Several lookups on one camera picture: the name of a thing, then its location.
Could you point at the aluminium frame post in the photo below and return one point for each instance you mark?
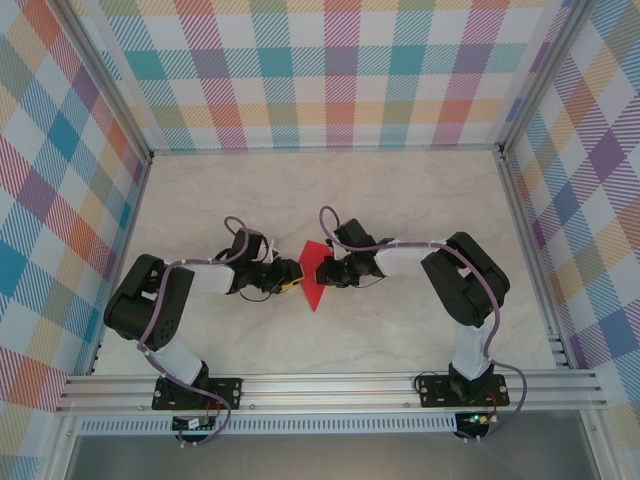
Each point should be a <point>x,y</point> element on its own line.
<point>107,80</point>
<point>542,70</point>

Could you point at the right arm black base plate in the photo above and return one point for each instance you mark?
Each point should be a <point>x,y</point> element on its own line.
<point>435,392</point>

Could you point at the long aluminium mounting rail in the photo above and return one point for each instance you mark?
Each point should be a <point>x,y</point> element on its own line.
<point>325,392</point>

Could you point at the small black circuit board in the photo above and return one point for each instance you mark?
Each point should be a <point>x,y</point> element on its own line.
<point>475,419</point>
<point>185,424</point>

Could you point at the red paper sheet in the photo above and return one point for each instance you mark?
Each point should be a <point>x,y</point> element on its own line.
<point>310,270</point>

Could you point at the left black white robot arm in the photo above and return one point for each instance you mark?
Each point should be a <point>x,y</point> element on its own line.
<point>145,310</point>

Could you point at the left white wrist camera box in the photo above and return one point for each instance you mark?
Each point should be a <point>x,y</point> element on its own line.
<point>274,250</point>

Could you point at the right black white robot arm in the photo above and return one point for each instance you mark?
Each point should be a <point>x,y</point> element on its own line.
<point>465,290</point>

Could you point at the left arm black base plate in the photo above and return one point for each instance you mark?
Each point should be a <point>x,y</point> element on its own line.
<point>230,390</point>

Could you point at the grey metal sheet panel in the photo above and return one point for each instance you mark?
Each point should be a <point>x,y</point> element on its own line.
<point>325,457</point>

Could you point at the right small black circuit board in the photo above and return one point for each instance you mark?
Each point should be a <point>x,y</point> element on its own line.
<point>475,419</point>

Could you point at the thin aluminium wall rail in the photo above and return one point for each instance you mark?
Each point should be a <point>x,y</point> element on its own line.
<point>325,149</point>

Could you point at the aluminium table side rail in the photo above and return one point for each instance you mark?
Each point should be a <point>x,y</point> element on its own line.
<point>531,250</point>

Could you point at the left small black circuit board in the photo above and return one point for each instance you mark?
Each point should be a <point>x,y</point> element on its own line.
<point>185,424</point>

